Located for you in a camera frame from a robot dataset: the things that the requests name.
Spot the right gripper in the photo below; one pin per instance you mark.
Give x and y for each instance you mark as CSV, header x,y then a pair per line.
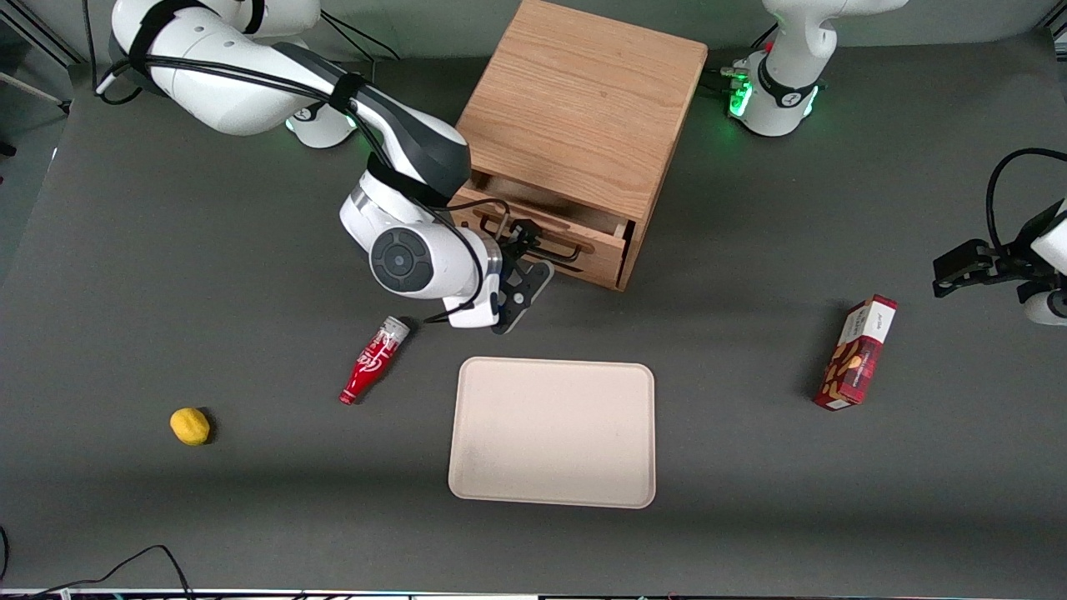
x,y
520,236

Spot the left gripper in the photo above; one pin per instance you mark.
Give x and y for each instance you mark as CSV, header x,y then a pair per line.
x,y
1015,252

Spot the wooden drawer with slide rail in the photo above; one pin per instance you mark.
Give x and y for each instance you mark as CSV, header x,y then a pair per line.
x,y
608,250

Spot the wooden drawer cabinet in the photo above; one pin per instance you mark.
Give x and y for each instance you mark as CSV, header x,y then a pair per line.
x,y
583,92

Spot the red cookie box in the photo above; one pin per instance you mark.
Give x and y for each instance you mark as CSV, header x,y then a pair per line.
x,y
854,358

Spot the red cola bottle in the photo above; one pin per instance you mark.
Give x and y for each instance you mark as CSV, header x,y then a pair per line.
x,y
371,362

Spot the beige plastic tray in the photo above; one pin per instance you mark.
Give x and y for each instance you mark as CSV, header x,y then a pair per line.
x,y
550,433

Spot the yellow lemon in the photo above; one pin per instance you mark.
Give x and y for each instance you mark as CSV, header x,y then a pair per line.
x,y
190,426

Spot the thin grey rod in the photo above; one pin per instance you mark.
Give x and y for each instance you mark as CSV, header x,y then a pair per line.
x,y
33,90

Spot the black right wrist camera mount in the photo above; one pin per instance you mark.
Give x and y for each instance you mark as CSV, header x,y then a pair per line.
x,y
521,292

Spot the aluminium frame profile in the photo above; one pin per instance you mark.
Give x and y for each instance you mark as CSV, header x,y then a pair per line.
x,y
42,33

